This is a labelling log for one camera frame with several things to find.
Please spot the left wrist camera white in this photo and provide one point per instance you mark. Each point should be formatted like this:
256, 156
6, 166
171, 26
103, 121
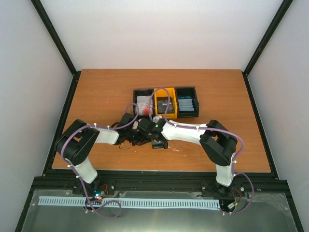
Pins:
135, 125

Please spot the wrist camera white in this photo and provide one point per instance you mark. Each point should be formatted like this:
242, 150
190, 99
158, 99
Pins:
157, 118
135, 125

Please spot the left black frame post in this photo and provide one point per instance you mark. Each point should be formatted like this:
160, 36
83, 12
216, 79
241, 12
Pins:
53, 34

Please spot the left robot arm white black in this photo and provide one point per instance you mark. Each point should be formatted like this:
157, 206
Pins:
75, 144

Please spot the blue card stack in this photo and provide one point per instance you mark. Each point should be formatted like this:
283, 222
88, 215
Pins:
186, 104

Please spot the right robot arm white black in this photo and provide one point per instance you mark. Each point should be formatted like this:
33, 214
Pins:
218, 143

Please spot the black bin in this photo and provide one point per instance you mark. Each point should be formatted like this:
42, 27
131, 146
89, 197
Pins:
188, 91
143, 92

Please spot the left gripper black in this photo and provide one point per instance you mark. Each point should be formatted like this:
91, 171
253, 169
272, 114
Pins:
142, 140

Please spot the dark card stack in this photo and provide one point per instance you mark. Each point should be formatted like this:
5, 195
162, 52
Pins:
162, 103

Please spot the red white card stack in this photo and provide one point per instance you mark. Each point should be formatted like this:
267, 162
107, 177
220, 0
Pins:
145, 105

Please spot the black bin left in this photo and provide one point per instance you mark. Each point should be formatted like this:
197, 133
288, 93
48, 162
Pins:
143, 92

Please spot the black leather card holder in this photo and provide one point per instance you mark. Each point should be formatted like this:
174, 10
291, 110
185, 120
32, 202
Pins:
153, 145

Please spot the yellow bin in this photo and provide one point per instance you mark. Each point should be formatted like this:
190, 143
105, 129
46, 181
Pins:
163, 93

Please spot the black frame post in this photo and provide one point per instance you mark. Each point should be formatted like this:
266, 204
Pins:
278, 17
53, 34

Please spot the right black frame post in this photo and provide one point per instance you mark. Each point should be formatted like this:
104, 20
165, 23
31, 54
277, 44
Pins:
278, 17

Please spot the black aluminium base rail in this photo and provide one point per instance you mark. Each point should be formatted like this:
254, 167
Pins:
202, 183

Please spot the light blue cable duct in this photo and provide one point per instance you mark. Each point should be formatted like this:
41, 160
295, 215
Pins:
133, 203

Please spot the black bin right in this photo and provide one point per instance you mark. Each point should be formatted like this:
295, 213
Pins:
188, 91

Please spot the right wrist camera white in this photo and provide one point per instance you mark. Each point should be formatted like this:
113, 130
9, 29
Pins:
157, 118

